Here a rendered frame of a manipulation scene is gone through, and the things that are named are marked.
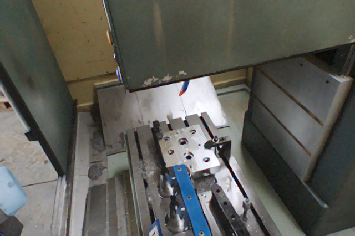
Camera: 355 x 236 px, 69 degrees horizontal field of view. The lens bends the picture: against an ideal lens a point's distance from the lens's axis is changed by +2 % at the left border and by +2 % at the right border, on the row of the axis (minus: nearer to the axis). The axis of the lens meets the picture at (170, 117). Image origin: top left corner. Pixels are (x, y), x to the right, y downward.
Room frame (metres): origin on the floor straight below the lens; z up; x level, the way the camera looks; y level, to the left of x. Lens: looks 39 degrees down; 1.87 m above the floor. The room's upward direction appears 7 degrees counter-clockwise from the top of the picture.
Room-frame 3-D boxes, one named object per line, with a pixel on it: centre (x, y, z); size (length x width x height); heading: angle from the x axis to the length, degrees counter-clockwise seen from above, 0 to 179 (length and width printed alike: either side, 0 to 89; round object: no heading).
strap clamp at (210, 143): (0.85, -0.21, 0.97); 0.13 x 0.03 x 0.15; 99
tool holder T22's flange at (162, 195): (0.47, 0.04, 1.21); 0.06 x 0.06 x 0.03
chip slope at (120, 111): (1.45, 0.05, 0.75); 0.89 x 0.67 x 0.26; 99
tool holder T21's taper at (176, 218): (0.36, 0.02, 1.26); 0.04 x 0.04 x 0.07
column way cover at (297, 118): (0.87, -0.50, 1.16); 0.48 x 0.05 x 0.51; 9
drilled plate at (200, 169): (0.84, -0.05, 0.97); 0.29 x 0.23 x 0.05; 9
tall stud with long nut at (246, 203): (0.51, -0.24, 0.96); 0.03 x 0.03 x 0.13
